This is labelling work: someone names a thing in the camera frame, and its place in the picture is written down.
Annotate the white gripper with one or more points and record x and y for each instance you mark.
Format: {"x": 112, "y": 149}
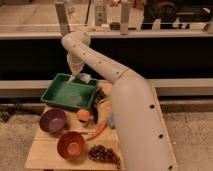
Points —
{"x": 75, "y": 64}

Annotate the grey white towel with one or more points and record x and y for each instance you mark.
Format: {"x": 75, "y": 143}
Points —
{"x": 82, "y": 76}

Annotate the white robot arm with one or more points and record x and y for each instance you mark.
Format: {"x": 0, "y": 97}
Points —
{"x": 130, "y": 91}

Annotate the green plastic tray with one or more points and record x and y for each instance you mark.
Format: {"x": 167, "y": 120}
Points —
{"x": 71, "y": 96}

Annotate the orange ball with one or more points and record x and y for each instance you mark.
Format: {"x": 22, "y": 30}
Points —
{"x": 83, "y": 115}

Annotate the purple bowl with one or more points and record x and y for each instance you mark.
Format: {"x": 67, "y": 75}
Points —
{"x": 53, "y": 120}

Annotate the orange carrot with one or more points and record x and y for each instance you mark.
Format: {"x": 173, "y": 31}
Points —
{"x": 98, "y": 131}

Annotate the blue sponge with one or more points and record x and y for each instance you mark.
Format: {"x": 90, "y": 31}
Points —
{"x": 110, "y": 122}

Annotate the wooden table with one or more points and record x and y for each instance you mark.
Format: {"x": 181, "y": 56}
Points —
{"x": 43, "y": 153}

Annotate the orange brown bowl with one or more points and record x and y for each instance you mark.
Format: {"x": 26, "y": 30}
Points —
{"x": 71, "y": 145}

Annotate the bunch of dark grapes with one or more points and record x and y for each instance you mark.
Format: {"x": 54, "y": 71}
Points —
{"x": 100, "y": 153}

